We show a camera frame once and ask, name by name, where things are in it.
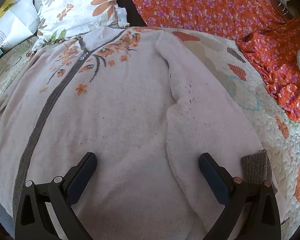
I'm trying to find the yellow packet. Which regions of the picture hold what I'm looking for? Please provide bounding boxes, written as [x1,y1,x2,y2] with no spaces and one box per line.
[0,0,17,24]

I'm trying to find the pale pink zip sweater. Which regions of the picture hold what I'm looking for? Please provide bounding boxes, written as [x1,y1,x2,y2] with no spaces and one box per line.
[0,27,278,240]

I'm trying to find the orange floral cloth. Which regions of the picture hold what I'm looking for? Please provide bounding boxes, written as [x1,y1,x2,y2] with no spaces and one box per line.
[116,0,300,127]

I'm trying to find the white floral pillow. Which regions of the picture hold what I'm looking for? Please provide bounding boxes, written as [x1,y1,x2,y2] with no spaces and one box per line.
[32,0,129,52]

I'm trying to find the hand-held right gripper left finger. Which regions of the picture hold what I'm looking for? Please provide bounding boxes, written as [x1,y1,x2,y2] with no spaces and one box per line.
[14,152,98,240]

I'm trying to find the quilted patchwork bedspread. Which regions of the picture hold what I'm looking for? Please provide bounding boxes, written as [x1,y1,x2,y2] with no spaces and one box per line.
[0,29,300,240]

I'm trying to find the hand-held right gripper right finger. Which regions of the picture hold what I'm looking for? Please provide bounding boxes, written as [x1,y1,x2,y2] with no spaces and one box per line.
[199,152,282,240]

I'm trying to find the white plastic bag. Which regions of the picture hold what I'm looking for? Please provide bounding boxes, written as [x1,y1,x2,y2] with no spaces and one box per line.
[0,0,40,53]

